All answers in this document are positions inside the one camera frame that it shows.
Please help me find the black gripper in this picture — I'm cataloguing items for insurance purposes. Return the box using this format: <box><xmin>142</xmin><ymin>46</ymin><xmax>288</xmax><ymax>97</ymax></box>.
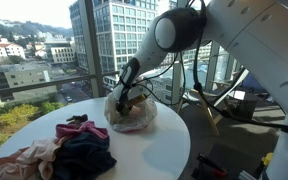
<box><xmin>115</xmin><ymin>85</ymin><xmax>132</xmax><ymax>117</ymax></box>

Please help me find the white red plastic bag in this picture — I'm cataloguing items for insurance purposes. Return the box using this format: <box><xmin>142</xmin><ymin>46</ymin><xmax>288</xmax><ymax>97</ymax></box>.
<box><xmin>103</xmin><ymin>92</ymin><xmax>159</xmax><ymax>134</ymax></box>

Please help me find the brown plush object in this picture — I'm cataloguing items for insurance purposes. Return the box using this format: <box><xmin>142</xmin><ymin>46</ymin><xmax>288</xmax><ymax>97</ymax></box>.
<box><xmin>65</xmin><ymin>113</ymin><xmax>89</xmax><ymax>125</ymax></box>

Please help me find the magenta pink cloth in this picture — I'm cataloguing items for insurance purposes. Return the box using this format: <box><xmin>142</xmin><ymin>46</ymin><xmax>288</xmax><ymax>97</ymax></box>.
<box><xmin>55</xmin><ymin>120</ymin><xmax>109</xmax><ymax>141</ymax></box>

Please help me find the dark navy cloth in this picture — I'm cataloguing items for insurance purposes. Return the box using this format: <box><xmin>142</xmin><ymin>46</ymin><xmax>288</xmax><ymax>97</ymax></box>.
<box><xmin>51</xmin><ymin>131</ymin><xmax>118</xmax><ymax>180</ymax></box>

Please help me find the wooden folding chair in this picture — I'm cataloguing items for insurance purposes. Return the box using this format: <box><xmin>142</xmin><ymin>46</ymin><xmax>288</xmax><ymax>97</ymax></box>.
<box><xmin>176</xmin><ymin>68</ymin><xmax>251</xmax><ymax>137</ymax></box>

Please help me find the dark window railing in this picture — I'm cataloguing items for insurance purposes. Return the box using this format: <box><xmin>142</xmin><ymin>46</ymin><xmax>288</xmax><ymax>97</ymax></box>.
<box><xmin>0</xmin><ymin>69</ymin><xmax>122</xmax><ymax>99</ymax></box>

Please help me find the light pink cloth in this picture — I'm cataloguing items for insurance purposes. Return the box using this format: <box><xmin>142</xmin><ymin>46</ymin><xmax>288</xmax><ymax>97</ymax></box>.
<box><xmin>0</xmin><ymin>137</ymin><xmax>69</xmax><ymax>180</ymax></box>

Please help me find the red black hand tool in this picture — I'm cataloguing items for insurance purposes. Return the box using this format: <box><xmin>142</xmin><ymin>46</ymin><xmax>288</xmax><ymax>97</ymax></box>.
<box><xmin>191</xmin><ymin>152</ymin><xmax>229</xmax><ymax>180</ymax></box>

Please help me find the small dark side table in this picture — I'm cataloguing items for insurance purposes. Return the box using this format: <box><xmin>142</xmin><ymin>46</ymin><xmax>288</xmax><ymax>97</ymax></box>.
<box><xmin>228</xmin><ymin>89</ymin><xmax>269</xmax><ymax>121</ymax></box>

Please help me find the blue cushioned chair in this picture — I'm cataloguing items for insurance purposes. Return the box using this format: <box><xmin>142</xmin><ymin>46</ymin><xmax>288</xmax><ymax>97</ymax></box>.
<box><xmin>241</xmin><ymin>71</ymin><xmax>263</xmax><ymax>92</ymax></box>

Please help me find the yellow black tool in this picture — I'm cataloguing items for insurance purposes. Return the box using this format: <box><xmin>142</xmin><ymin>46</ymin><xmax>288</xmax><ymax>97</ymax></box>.
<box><xmin>254</xmin><ymin>152</ymin><xmax>274</xmax><ymax>178</ymax></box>

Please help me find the yellowish wrist camera box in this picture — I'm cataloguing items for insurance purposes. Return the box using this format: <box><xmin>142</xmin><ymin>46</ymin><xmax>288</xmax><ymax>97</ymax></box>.
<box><xmin>126</xmin><ymin>93</ymin><xmax>149</xmax><ymax>108</ymax></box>

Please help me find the grey window frame post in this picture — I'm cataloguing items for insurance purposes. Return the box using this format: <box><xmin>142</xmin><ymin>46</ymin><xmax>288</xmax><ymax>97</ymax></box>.
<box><xmin>205</xmin><ymin>41</ymin><xmax>222</xmax><ymax>91</ymax></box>
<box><xmin>170</xmin><ymin>49</ymin><xmax>186</xmax><ymax>111</ymax></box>

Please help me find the dark window frame post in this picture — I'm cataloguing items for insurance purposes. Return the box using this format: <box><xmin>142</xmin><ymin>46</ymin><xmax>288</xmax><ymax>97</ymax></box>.
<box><xmin>83</xmin><ymin>0</ymin><xmax>106</xmax><ymax>99</ymax></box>

